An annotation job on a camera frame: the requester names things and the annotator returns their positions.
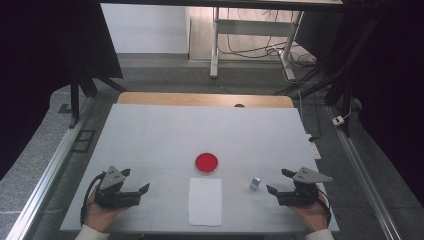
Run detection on black curtain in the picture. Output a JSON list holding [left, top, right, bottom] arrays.
[[0, 0, 124, 181], [294, 0, 424, 208]]

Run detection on white desk frame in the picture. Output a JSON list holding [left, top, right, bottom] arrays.
[[209, 6, 305, 82]]

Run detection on white plug adapter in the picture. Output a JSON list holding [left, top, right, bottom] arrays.
[[332, 106, 353, 127]]

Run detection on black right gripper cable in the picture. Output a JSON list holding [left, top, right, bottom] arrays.
[[316, 189, 333, 226]]

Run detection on white paper sheet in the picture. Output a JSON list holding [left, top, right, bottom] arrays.
[[187, 177, 223, 227]]

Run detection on black power cable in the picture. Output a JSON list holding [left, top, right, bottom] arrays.
[[298, 89, 323, 143]]

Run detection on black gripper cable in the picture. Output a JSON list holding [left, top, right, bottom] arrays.
[[316, 189, 333, 226], [79, 171, 107, 228]]

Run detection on person's left hand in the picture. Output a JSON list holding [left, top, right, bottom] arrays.
[[82, 186, 130, 233]]

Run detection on white table cover board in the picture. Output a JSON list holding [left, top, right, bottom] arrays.
[[59, 103, 340, 233]]

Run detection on bundle of dark cables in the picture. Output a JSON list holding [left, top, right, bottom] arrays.
[[216, 8, 318, 68]]

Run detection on person's right hand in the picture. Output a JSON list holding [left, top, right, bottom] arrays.
[[288, 193, 331, 232]]

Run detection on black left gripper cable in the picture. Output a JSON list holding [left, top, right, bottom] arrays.
[[79, 171, 107, 228]]

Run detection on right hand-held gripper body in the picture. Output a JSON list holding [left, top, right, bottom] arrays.
[[275, 166, 334, 207]]

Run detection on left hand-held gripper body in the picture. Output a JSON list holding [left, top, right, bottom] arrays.
[[94, 165, 143, 210]]

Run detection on wooden table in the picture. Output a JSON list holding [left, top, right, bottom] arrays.
[[116, 91, 295, 109]]

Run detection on red round ink pad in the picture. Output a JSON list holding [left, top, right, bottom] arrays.
[[194, 152, 220, 176]]

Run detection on black metal stand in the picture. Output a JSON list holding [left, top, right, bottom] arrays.
[[68, 66, 128, 129]]

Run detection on aluminium rail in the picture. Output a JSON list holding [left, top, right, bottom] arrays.
[[326, 105, 403, 240], [6, 96, 98, 240]]

